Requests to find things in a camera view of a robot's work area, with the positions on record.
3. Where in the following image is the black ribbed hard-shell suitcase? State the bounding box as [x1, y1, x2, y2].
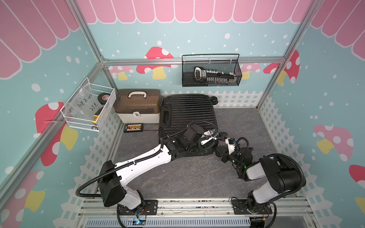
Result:
[158, 94, 218, 161]

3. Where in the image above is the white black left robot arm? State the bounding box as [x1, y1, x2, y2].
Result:
[75, 120, 218, 210]

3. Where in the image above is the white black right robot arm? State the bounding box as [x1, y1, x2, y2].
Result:
[215, 136, 306, 214]

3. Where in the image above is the black box with orange parts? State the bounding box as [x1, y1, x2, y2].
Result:
[123, 123, 144, 133]

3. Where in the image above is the socket wrench set in basket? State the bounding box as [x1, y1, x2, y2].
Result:
[194, 67, 237, 85]

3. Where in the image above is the brown lidded white toolbox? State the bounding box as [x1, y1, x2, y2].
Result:
[114, 89, 163, 124]

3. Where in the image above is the yellow black tool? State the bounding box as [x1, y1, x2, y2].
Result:
[93, 109, 102, 124]

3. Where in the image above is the black tape roll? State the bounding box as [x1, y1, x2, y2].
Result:
[98, 93, 111, 105]

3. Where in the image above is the plastic bag with writing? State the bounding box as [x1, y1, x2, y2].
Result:
[69, 84, 101, 120]

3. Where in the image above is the black wire mesh wall basket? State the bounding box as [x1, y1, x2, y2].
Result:
[181, 54, 242, 87]

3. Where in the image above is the clear wire wall basket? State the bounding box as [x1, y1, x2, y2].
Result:
[60, 78, 116, 132]

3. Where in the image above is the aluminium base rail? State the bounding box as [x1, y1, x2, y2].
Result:
[74, 197, 320, 228]

